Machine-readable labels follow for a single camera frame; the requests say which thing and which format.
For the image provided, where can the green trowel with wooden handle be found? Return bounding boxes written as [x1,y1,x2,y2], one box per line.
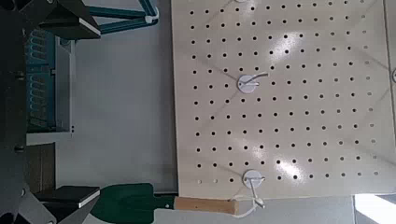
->
[90,182,266,224]

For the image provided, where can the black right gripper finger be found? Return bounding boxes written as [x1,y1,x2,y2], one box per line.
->
[12,185,102,224]
[18,0,102,41]

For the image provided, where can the beige perforated pegboard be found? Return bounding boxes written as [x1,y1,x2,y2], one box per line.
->
[170,0,396,201]

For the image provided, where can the grey crate with blue mesh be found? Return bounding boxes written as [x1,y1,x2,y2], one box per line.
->
[24,29,77,147]

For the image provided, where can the white pegboard hook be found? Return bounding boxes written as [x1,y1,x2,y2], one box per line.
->
[236,71,270,94]
[242,169,266,197]

